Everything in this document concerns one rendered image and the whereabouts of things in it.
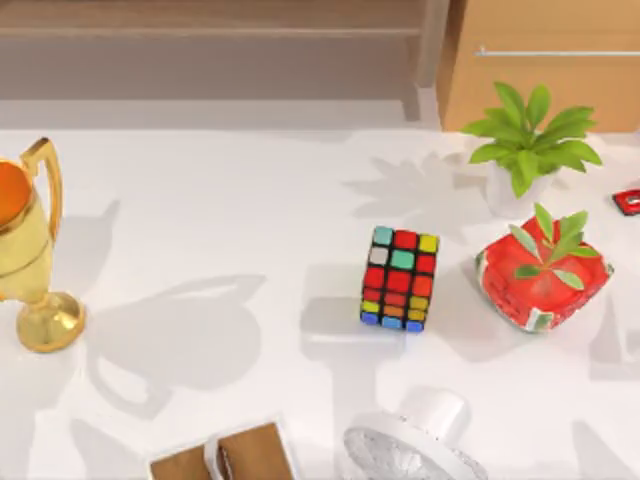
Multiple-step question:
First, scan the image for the white table fan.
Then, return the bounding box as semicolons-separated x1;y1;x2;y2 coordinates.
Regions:
342;388;489;480

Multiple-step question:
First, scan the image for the open wooden shelf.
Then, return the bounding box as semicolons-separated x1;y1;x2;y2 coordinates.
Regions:
0;0;451;123

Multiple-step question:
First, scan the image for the gold trophy cup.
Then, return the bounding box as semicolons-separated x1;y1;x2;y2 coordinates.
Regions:
0;137;87;355

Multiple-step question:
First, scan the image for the plant in red pot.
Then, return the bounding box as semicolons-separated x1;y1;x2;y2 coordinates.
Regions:
474;201;616;334

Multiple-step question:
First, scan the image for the wooden cupboard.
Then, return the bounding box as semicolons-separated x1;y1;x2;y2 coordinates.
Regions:
434;0;640;134

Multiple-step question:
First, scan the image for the small red and black object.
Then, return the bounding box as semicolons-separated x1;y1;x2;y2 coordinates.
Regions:
611;188;640;217

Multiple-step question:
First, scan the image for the brown and white sandal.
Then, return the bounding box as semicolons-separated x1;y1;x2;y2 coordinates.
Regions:
148;420;296;480

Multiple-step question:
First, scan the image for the multicoloured puzzle cube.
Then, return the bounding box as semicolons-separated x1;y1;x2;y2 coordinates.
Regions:
359;225;441;334

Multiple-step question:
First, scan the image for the green plant in white pot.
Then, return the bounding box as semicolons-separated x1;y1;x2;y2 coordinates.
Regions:
460;81;604;219

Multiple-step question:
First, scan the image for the long metal handle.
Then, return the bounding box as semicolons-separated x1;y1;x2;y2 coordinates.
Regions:
474;45;640;59

